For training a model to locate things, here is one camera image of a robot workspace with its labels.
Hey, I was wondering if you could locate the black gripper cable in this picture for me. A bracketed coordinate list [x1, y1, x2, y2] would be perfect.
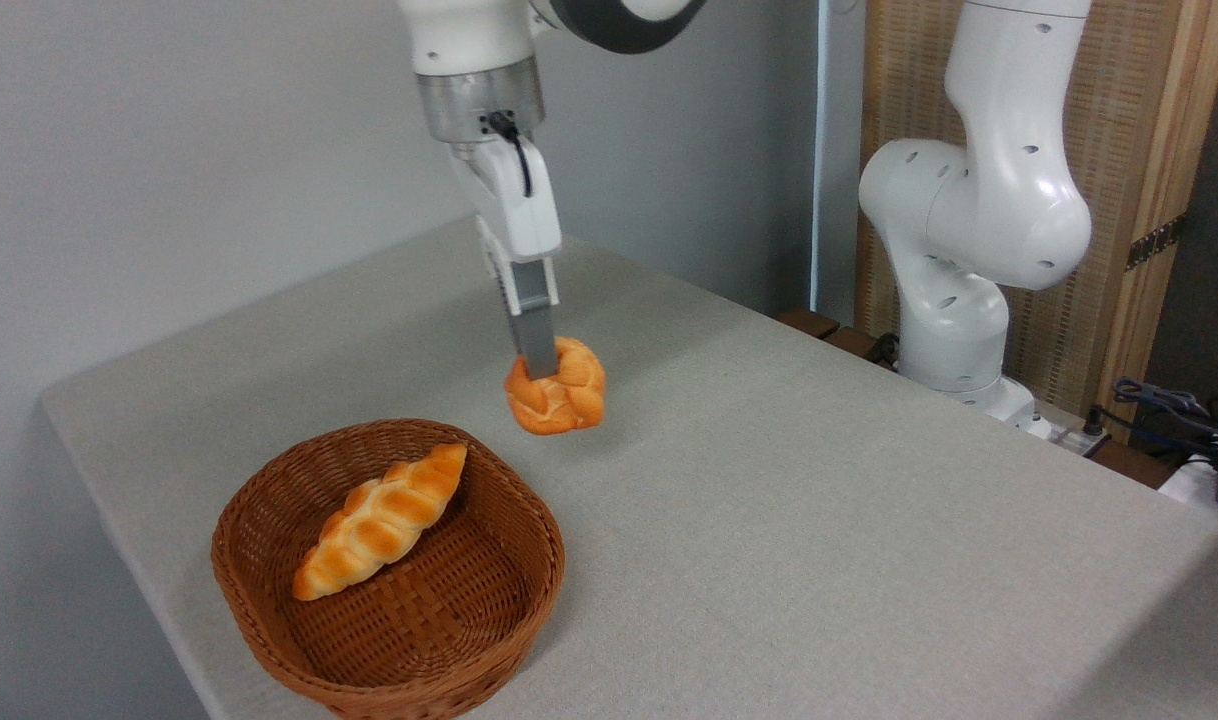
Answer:
[483, 111, 534, 199]

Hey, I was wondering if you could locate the round knotted bread roll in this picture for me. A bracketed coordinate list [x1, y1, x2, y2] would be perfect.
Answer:
[504, 336, 608, 437]

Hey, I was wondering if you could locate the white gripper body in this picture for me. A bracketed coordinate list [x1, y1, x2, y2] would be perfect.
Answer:
[447, 134, 564, 265]

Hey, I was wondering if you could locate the white vertical wall strip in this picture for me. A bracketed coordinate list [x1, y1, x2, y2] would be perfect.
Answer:
[809, 0, 833, 313]

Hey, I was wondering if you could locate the bundle of dark cables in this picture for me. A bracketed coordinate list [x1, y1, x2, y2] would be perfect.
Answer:
[1089, 377, 1218, 471]

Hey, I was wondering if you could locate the brown wicker basket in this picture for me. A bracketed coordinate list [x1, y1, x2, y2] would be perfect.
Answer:
[211, 418, 567, 720]

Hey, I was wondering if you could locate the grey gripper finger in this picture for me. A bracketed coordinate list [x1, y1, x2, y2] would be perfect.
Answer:
[507, 256, 561, 382]
[474, 215, 516, 323]

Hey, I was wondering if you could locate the black metal hinge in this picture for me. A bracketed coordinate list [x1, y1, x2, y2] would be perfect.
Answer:
[1126, 212, 1189, 272]

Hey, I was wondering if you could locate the brown wooden base board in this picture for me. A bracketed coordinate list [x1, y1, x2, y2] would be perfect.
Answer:
[777, 307, 902, 373]

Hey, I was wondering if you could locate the long braided bread loaf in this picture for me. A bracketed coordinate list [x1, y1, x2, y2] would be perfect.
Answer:
[291, 443, 469, 603]

